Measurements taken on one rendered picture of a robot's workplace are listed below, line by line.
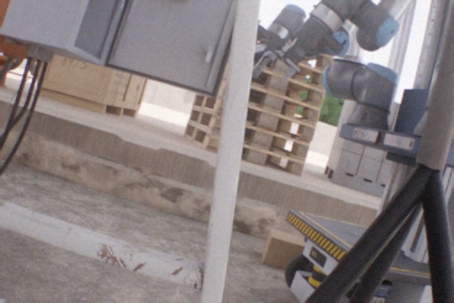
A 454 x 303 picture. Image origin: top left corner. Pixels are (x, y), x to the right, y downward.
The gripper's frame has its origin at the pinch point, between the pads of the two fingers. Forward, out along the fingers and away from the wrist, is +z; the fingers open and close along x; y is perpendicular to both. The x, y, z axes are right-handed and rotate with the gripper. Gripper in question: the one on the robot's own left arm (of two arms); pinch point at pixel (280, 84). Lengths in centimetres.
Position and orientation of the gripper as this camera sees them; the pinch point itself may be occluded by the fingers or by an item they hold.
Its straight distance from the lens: 123.0
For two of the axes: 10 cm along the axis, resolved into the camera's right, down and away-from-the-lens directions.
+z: -6.5, 7.5, 1.4
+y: -7.6, -6.3, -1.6
